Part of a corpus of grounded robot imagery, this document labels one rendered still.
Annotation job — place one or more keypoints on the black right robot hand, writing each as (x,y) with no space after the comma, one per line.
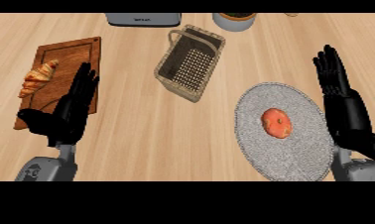
(344,109)

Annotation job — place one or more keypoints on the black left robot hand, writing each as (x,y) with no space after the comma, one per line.
(72,102)

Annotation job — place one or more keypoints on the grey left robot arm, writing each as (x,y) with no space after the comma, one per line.
(49,167)

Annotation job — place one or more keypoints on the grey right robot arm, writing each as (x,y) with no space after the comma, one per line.
(353,167)

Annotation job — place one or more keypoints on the orange round squash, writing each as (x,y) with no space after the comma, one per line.
(276,123)

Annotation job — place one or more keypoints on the grey round placemat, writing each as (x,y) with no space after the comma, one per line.
(282,148)

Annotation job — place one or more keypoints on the wicker basket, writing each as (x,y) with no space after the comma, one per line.
(190,62)

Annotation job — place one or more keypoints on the brown wooden cutting board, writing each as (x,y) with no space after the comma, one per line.
(68,69)

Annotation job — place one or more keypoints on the golden croissant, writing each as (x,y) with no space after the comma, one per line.
(37,78)

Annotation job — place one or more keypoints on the grey appliance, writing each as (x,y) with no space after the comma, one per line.
(142,19)

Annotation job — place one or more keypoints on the grey plant pot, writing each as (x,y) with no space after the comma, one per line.
(233,21)

